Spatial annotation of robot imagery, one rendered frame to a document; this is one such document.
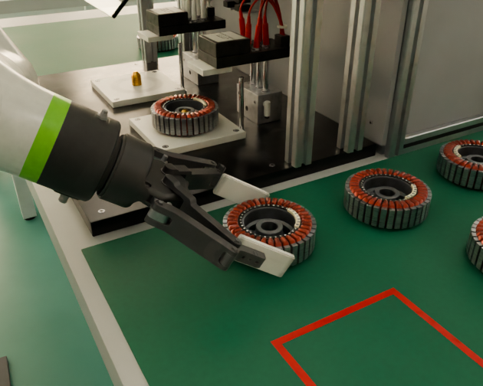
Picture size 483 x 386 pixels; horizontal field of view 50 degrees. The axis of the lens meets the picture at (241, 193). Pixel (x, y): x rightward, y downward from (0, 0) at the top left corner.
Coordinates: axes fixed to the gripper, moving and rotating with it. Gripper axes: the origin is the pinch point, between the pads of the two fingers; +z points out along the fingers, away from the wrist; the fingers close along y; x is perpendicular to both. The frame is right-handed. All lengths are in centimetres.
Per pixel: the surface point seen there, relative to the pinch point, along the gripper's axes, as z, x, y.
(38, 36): -39, -26, -113
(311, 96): 2.9, 13.6, -16.1
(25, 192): -24, -90, -131
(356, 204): 10.6, 6.5, -3.2
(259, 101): 2.5, 5.9, -32.3
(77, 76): -25, -15, -66
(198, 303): -6.7, -6.6, 9.3
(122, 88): -17, -9, -52
